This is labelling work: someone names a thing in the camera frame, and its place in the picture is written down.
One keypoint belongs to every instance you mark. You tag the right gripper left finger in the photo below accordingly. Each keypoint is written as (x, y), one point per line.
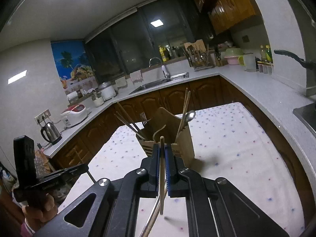
(108, 208)

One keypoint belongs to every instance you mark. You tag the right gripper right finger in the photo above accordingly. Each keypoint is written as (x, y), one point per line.
(215, 207)

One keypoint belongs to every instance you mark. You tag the long metal chopstick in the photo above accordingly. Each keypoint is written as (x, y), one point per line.
(129, 118)

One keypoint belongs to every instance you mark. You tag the person's left hand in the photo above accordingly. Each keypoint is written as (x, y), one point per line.
(36, 218)

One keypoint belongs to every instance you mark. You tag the steel electric kettle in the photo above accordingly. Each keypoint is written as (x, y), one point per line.
(50, 133)

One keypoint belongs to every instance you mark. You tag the white floral tablecloth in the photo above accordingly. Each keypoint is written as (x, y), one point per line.
(228, 142)

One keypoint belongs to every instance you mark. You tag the white red rice cooker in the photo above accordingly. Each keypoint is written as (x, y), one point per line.
(74, 115)

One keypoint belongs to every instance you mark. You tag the metal fork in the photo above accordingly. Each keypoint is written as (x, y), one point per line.
(145, 121)

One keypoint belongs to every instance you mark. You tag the wooden utensil holder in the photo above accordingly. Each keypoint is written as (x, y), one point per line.
(164, 123)

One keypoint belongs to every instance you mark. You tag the metal spoon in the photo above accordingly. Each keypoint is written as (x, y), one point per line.
(189, 116)

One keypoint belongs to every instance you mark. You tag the small white lidded jar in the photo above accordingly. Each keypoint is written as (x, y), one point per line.
(97, 99)

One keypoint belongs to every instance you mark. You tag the lower wooden cabinets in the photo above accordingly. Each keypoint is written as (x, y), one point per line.
(205, 93)

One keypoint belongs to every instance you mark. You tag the wooden cabinets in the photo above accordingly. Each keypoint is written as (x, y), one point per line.
(205, 93)
(224, 14)

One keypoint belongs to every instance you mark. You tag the beige hanging cloth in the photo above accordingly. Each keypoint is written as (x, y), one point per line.
(136, 76)
(121, 83)

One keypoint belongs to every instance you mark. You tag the stainless steel sink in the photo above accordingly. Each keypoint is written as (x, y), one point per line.
(161, 81)

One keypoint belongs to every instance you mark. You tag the chrome sink faucet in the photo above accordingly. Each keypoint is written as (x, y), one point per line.
(156, 62)

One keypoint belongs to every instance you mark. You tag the condiment bottle rack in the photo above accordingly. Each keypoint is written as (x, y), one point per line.
(265, 62)

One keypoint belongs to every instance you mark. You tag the green and pink bowls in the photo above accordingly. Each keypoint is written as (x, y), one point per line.
(232, 55)

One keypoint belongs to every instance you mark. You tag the counter cutlery drying rack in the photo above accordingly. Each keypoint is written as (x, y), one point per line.
(198, 56)

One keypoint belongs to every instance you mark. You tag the yellow detergent bottle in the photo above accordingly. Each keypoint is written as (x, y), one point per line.
(164, 53)

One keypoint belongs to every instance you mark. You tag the upper wooden cabinets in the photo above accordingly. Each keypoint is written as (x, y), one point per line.
(224, 14)

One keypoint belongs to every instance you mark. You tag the fruit beach wall poster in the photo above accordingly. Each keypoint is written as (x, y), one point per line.
(73, 67)

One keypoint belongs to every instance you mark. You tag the black wok with handle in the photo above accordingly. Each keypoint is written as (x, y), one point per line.
(307, 65)

